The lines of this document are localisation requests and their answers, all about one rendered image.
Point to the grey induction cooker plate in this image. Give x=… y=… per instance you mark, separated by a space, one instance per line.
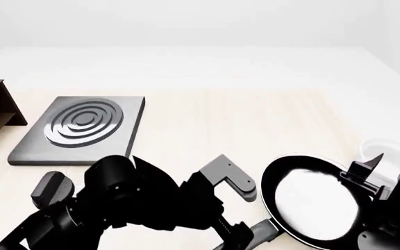
x=82 y=122

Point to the black frying pan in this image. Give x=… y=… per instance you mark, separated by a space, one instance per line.
x=311 y=203

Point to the grey left camera bracket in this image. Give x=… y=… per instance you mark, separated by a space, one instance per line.
x=231 y=177

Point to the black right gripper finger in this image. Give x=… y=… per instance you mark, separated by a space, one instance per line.
x=365 y=168

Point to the white bowl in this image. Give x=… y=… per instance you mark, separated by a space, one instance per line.
x=394 y=151

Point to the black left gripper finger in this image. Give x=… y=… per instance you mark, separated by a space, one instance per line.
x=243 y=234

